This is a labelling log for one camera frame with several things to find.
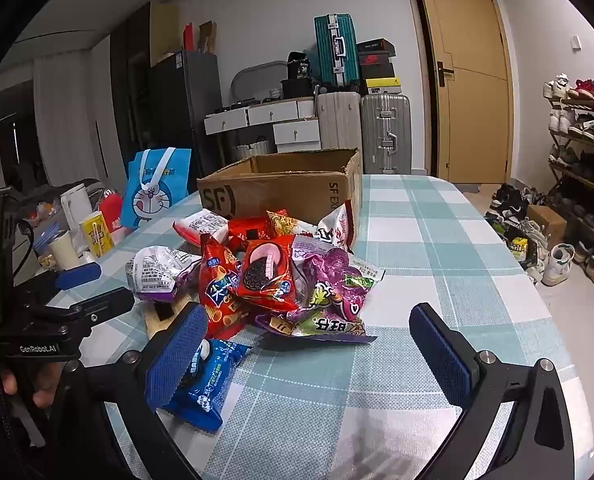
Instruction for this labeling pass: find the purple snack packet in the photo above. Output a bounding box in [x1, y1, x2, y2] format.
[291, 235, 385, 293]

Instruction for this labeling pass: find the white red snack packet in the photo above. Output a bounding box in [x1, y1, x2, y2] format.
[317, 199, 355, 253]

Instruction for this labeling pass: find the pile of dark sneakers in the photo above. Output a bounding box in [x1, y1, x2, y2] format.
[484, 182, 550, 271]

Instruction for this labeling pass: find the white curtain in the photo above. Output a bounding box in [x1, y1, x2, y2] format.
[32, 55, 95, 186]

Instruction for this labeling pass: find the blue cookie packet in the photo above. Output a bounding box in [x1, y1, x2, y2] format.
[159, 338, 254, 432]

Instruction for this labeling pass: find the white paper cup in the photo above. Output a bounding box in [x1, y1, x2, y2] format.
[47, 230, 82, 270]

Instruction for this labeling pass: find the dark refrigerator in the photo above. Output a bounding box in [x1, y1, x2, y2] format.
[147, 50, 223, 181]

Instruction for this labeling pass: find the blue cartoon tote bag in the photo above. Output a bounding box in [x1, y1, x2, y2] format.
[121, 147, 192, 231]

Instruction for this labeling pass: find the woven laundry basket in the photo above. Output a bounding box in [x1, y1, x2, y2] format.
[234, 140, 273, 161]

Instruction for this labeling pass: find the red bag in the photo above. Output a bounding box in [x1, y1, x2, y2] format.
[98, 191, 125, 236]

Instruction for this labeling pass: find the purple green cartoon packet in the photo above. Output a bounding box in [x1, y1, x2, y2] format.
[254, 280, 378, 345]

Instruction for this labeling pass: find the small red snack packet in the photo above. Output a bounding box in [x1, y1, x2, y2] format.
[227, 216, 273, 253]

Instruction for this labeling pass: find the shoe rack with shoes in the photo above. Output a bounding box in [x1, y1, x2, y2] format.
[542, 74, 594, 266]

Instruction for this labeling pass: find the red chip packet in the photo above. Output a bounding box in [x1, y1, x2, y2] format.
[198, 234, 250, 341]

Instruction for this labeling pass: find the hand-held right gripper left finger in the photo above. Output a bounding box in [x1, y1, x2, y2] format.
[52, 302, 209, 480]

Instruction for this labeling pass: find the grey arched frame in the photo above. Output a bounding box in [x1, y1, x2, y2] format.
[229, 60, 290, 106]

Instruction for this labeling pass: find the person's left hand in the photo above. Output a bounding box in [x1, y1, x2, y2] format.
[0, 363, 66, 409]

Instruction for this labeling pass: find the yellow black shoe box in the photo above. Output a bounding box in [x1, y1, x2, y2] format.
[364, 77, 402, 95]

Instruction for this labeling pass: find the small plain cardboard box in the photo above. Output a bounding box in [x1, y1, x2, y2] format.
[527, 204, 568, 246]

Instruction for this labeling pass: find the yellow carton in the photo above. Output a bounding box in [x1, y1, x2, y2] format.
[79, 211, 114, 258]

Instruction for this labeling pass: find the brown cardboard box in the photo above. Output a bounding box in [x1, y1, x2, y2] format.
[197, 148, 363, 247]

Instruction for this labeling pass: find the yellow noodle snack packet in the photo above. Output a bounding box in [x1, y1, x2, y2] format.
[267, 209, 318, 238]

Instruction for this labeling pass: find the silver suitcase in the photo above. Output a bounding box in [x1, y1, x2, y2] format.
[360, 92, 412, 176]

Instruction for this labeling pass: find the white kettle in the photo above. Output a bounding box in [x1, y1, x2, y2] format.
[59, 182, 95, 251]

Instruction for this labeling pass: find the white sneaker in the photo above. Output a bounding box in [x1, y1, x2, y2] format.
[541, 244, 575, 286]

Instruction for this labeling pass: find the red black shoe box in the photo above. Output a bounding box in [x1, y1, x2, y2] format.
[359, 54, 397, 80]

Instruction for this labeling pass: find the red cookie packet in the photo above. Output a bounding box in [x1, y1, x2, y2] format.
[229, 240, 298, 313]

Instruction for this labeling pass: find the beige suitcase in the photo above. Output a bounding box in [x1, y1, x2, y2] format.
[316, 91, 364, 151]

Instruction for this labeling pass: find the wooden door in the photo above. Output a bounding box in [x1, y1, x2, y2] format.
[413, 0, 510, 185]

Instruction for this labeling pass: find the white packet with red edge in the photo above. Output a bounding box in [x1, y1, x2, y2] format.
[173, 210, 230, 247]

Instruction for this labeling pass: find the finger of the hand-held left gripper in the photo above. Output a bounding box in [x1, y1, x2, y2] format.
[59, 287, 136, 328]
[52, 262, 102, 291]

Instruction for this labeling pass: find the black bag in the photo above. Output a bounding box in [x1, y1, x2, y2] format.
[282, 51, 313, 98]

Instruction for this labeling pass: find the white drawer desk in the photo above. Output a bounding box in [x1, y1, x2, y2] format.
[204, 97, 323, 153]

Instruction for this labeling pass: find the wooden shoe rack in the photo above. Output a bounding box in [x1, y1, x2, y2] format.
[547, 97, 594, 271]

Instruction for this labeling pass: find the silver white snack packet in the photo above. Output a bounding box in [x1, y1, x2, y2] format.
[126, 245, 203, 303]

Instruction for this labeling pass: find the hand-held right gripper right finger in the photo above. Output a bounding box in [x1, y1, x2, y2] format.
[387, 304, 575, 480]

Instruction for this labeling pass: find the teal suitcase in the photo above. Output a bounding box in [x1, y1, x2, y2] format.
[313, 13, 360, 93]

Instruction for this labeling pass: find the tall tan cardboard box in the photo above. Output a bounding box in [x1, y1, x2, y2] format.
[149, 2, 180, 66]

